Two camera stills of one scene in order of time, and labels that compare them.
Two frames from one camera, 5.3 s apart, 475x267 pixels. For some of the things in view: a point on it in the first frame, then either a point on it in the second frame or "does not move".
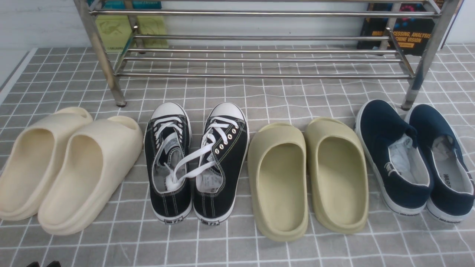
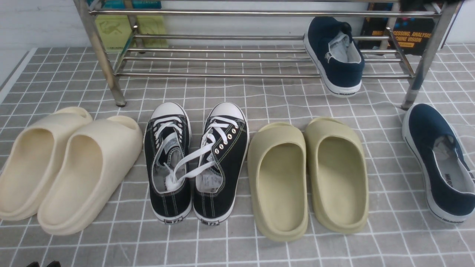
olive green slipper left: (277, 168) does not move
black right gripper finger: (54, 263) does not move
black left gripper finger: (34, 264) does not move
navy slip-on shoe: (397, 165) to (336, 55)
